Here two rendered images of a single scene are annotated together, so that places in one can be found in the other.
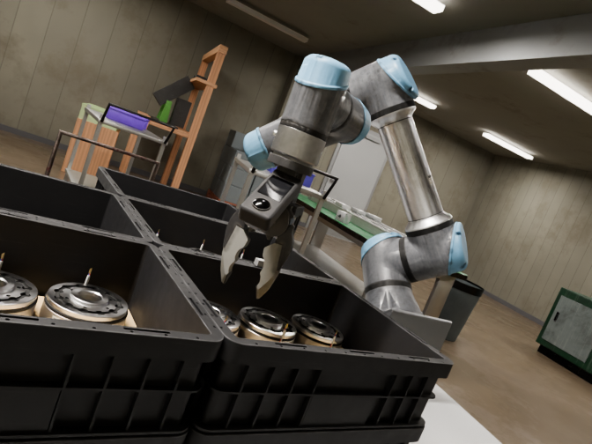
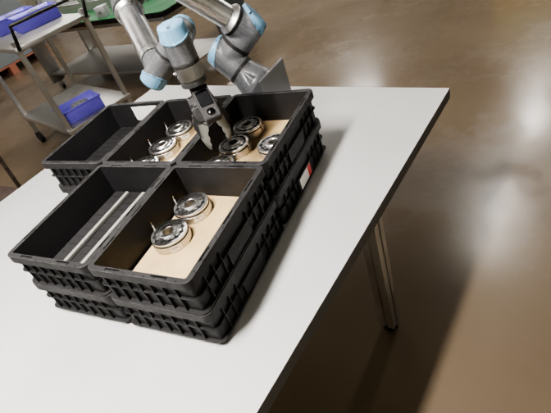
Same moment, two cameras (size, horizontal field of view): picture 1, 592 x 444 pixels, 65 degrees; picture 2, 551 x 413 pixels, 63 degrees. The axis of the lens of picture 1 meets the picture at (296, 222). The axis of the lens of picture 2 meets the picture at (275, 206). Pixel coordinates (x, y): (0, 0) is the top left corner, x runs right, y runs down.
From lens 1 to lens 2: 0.73 m
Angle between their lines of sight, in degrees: 35
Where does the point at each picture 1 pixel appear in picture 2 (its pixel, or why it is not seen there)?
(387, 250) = (224, 52)
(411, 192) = (211, 12)
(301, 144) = (196, 70)
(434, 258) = (250, 35)
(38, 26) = not seen: outside the picture
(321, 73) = (176, 35)
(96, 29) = not seen: outside the picture
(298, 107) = (180, 57)
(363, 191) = not seen: outside the picture
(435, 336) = (280, 71)
